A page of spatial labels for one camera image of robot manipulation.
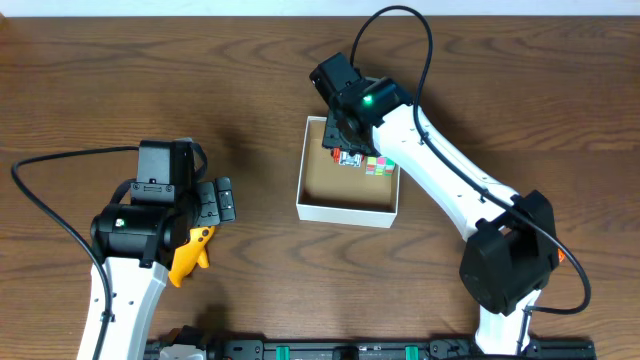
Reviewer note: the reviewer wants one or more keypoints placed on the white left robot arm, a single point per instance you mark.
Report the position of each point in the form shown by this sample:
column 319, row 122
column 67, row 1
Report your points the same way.
column 141, row 248

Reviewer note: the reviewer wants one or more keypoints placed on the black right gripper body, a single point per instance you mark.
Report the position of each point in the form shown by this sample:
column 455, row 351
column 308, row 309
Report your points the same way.
column 344, row 142

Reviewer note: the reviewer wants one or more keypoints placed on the white cardboard box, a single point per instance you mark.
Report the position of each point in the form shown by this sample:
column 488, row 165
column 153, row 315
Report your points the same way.
column 331, row 193

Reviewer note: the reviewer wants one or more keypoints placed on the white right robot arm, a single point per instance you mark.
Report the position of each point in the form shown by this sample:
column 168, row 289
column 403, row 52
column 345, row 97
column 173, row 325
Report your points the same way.
column 510, row 250

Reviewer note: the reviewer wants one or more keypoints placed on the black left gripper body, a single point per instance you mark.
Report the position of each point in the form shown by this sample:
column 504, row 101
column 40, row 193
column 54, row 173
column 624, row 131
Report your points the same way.
column 208, row 204

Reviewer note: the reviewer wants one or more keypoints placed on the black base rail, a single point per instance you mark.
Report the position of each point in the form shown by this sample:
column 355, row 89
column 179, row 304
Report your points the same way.
column 191, row 343

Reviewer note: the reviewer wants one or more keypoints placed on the red toy car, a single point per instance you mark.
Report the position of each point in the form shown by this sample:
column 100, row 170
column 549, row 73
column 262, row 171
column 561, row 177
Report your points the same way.
column 344, row 158

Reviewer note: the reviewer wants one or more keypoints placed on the orange ridged disc toy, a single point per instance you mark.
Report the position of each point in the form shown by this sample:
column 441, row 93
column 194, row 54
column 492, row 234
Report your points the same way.
column 561, row 256

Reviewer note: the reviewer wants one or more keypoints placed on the colourful puzzle cube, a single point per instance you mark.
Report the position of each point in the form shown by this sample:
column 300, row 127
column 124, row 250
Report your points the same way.
column 379, row 166

